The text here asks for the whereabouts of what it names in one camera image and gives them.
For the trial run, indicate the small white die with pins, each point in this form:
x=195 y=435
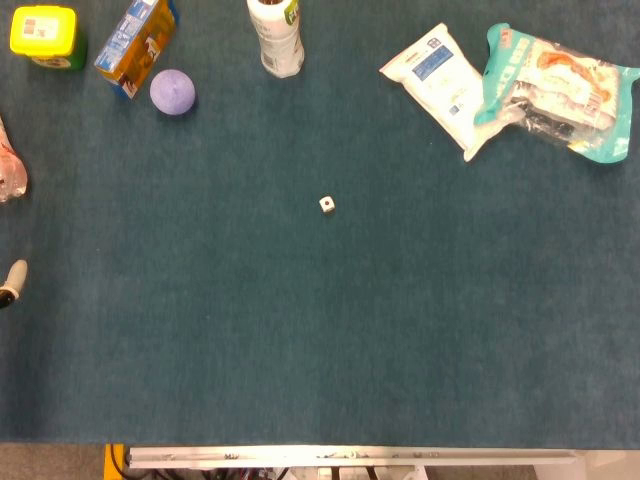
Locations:
x=326 y=204

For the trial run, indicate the teal felt table cloth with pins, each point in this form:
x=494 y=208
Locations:
x=320 y=310

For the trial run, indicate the white pouch with blue label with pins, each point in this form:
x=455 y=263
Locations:
x=440 y=80

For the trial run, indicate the white plastic drink bottle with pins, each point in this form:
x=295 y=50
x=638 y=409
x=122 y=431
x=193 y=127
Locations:
x=280 y=40

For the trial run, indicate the purple ball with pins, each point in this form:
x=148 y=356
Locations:
x=172 y=92

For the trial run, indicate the blue and orange carton box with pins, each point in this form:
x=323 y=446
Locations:
x=135 y=47

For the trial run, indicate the teal snack bag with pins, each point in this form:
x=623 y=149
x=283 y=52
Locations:
x=560 y=90

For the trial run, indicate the clear pink plastic bag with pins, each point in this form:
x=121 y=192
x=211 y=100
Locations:
x=11 y=165

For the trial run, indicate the green tub with yellow lid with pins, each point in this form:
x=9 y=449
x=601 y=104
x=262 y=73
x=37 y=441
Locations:
x=42 y=31

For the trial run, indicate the aluminium frame rail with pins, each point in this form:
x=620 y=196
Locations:
x=350 y=456

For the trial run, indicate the yellow frame part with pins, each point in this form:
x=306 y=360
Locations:
x=109 y=462

